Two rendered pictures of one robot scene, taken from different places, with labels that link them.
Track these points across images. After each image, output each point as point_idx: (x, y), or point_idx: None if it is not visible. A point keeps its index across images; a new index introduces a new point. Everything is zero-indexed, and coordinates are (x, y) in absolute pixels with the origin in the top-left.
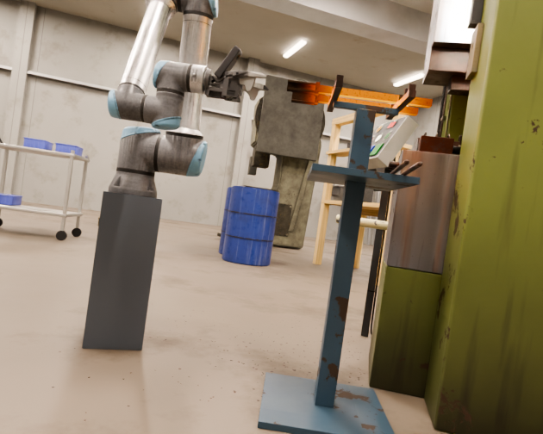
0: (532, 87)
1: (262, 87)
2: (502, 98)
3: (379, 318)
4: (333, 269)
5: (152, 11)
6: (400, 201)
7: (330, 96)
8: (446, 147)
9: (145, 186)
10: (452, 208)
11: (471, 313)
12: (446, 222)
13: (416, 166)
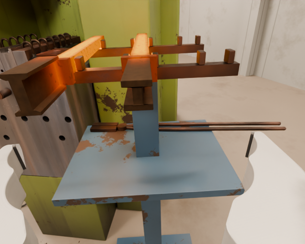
0: (154, 8)
1: (18, 165)
2: (152, 21)
3: (97, 209)
4: (159, 227)
5: None
6: (77, 128)
7: (81, 60)
8: None
9: None
10: (103, 108)
11: None
12: (97, 119)
13: (272, 125)
